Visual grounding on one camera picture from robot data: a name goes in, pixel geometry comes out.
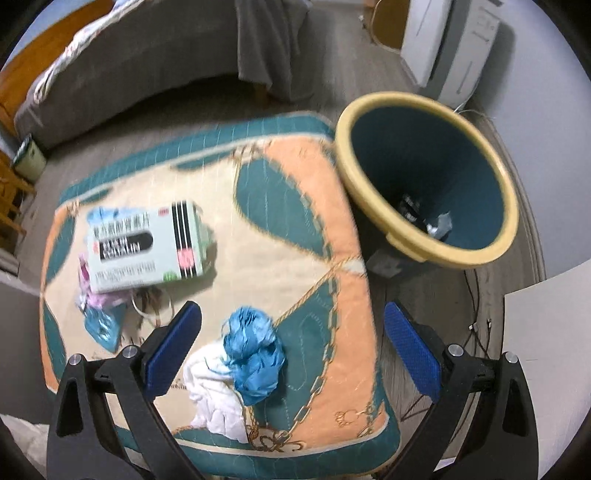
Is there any pink wrapper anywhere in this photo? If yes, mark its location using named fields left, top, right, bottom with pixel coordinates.
left=76, top=254, right=127, bottom=310

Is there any white air purifier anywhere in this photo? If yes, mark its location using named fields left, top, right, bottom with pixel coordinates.
left=401, top=0, right=502, bottom=107

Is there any small green lidded bin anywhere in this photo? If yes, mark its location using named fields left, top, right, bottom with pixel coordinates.
left=11, top=135, right=48, bottom=178

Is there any wooden bed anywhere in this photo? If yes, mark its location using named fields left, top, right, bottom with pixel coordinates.
left=0, top=0, right=271, bottom=139

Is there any white tissue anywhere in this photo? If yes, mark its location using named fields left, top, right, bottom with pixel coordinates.
left=182, top=342, right=247, bottom=439

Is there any wooden nightstand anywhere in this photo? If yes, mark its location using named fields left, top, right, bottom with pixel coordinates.
left=0, top=138, right=38, bottom=241

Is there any wooden cabinet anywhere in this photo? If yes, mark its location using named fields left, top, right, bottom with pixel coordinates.
left=365, top=0, right=411, bottom=51

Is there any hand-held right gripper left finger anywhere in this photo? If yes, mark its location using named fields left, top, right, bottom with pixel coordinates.
left=46, top=301, right=204, bottom=480

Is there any clear silver wrapper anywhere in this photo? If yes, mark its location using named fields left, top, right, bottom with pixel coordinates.
left=427, top=212, right=455, bottom=238

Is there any bed with grey cover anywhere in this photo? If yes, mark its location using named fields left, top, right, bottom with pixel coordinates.
left=14, top=0, right=310, bottom=148

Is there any patterned teal orange mat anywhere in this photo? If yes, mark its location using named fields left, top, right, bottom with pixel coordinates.
left=39, top=111, right=402, bottom=480

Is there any teal bin with yellow rim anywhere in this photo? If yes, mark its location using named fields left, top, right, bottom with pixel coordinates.
left=333, top=91, right=520, bottom=269

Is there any grey plastic scrap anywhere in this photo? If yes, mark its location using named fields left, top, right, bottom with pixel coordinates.
left=369, top=251, right=400, bottom=278

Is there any white board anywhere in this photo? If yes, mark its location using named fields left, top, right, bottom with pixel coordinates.
left=502, top=261, right=591, bottom=467

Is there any teal wrapper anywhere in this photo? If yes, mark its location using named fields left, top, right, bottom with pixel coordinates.
left=82, top=305, right=125, bottom=356

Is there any white cloth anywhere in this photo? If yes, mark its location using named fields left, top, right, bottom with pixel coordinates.
left=0, top=413, right=51, bottom=480

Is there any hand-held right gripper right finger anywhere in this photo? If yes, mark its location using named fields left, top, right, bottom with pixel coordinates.
left=383, top=301, right=539, bottom=480

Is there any green white medicine box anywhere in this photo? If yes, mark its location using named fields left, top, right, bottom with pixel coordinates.
left=87, top=199, right=206, bottom=294

